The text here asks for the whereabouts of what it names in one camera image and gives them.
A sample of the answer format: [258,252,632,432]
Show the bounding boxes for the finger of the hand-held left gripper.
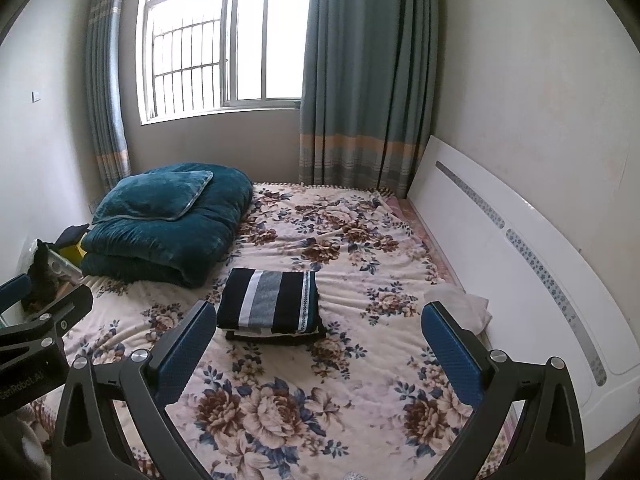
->
[0,284,95,358]
[0,274,33,313]

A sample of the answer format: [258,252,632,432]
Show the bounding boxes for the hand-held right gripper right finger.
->
[421,301,587,480]

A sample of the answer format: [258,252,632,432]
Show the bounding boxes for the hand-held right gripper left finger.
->
[51,300,217,480]

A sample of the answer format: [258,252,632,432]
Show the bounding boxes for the black teal striped garment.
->
[216,267,321,336]

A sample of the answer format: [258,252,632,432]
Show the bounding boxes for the dark grey cloth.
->
[224,325,328,345]

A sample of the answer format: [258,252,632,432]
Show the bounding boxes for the clear plastic box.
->
[47,252,83,286]

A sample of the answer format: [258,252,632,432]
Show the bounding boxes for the black fuzzy object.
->
[27,239,63,311]

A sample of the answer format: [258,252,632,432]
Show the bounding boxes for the white cloth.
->
[425,285,491,333]

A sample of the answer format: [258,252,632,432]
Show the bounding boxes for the black cloth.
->
[57,224,91,248]

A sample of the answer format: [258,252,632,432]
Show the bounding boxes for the floral printed blanket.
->
[15,182,526,480]

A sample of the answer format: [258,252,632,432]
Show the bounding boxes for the teal folded quilt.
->
[80,162,253,288]

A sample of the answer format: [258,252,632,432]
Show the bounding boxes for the white bed headboard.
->
[405,135,640,456]

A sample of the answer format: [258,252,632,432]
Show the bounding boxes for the teal pillow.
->
[91,170,214,223]

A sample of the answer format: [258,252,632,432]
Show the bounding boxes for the narrow blue-grey curtain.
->
[85,0,132,193]

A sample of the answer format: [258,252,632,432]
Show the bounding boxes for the window security grille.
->
[150,16,227,113]

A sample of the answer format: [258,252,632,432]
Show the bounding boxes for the wide blue-grey curtain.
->
[298,0,441,196]

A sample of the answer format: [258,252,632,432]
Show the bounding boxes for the sliding window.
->
[137,0,313,126]

